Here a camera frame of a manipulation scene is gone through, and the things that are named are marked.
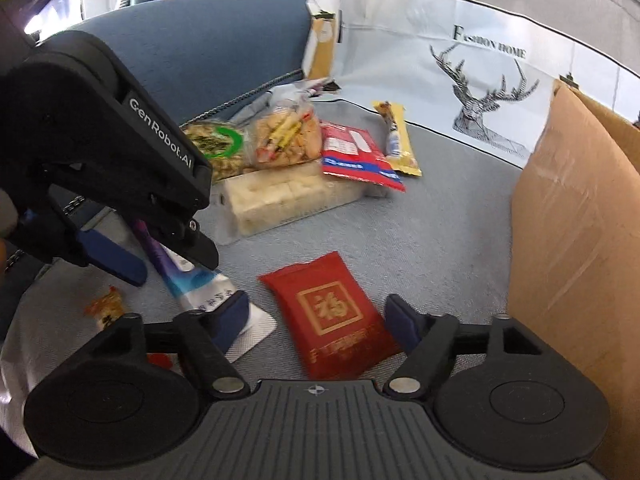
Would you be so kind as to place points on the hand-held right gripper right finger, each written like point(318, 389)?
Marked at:
point(400, 320)

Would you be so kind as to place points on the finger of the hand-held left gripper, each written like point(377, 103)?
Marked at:
point(197, 250)
point(110, 255)

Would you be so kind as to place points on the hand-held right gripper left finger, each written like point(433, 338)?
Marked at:
point(235, 312)

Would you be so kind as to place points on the purple and white snack packet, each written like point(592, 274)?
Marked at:
point(200, 285)

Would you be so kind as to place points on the clear tray of white cakes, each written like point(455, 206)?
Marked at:
point(280, 195)

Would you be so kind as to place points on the round puffed grain cake packet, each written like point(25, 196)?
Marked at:
point(220, 145)

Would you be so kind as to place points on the cardboard box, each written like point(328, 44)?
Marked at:
point(575, 260)

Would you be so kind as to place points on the small orange snack packet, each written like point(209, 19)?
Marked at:
point(105, 305)

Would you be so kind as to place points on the blue sofa cushion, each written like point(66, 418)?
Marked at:
point(200, 50)

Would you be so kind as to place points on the clear bag of mixed crackers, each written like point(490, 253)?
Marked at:
point(287, 135)

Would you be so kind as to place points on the yellow snack bar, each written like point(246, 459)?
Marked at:
point(402, 150)

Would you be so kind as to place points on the red and blue snack packet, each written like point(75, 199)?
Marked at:
point(350, 155)

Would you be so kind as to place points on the silver crumpled wrapper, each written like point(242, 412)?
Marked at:
point(310, 89)

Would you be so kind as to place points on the white deer print cloth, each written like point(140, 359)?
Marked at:
point(400, 60)

